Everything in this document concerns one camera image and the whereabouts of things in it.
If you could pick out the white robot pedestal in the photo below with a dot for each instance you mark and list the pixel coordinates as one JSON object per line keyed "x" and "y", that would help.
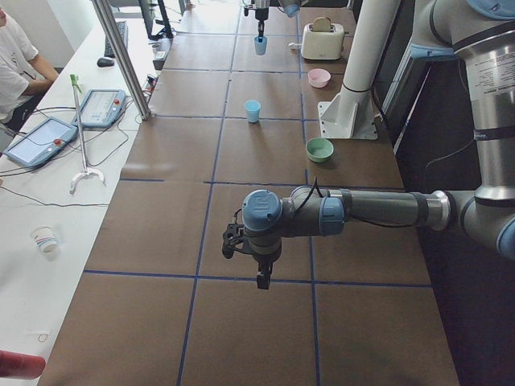
{"x": 350, "y": 113}

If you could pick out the pink bowl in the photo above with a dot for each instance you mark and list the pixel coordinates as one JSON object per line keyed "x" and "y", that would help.
{"x": 318, "y": 77}

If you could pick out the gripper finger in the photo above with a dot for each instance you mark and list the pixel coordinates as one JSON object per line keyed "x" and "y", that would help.
{"x": 261, "y": 29}
{"x": 263, "y": 280}

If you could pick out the toast slice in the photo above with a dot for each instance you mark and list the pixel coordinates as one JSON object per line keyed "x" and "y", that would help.
{"x": 322, "y": 24}

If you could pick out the teach pendant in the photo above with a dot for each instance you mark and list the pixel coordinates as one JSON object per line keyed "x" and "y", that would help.
{"x": 42, "y": 143}
{"x": 100, "y": 108}

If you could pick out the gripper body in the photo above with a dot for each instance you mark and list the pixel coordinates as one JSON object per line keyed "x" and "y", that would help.
{"x": 265, "y": 258}
{"x": 259, "y": 13}

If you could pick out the seated person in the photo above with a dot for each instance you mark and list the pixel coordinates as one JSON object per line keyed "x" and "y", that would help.
{"x": 25, "y": 74}

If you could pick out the red object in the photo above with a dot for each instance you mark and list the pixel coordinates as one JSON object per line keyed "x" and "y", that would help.
{"x": 21, "y": 366}

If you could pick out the blue cup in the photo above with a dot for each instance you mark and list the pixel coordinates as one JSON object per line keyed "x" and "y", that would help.
{"x": 252, "y": 109}
{"x": 260, "y": 45}

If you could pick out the green bowl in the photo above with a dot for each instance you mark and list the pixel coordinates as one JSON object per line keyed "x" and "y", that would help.
{"x": 319, "y": 149}

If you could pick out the aluminium frame post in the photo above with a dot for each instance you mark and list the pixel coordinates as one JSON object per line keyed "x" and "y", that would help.
{"x": 108, "y": 23}

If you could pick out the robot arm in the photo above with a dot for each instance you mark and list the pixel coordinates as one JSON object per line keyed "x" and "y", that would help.
{"x": 290, "y": 8}
{"x": 481, "y": 33}

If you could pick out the teach pendant far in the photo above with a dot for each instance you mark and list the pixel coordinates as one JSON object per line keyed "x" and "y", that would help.
{"x": 100, "y": 108}

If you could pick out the teach pendant near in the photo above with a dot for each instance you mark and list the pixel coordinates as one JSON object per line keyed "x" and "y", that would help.
{"x": 42, "y": 143}

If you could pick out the black computer mouse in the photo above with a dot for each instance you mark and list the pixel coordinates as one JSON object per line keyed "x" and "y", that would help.
{"x": 105, "y": 62}

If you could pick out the paper cup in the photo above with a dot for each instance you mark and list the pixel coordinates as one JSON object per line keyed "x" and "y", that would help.
{"x": 45, "y": 239}

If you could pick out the black monitor stand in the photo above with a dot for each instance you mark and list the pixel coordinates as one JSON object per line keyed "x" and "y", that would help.
{"x": 156, "y": 20}

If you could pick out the grabber stick tool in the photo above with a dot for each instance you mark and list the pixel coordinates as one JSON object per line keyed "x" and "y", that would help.
{"x": 87, "y": 170}

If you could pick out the cream toaster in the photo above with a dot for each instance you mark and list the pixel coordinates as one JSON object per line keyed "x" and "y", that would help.
{"x": 318, "y": 45}

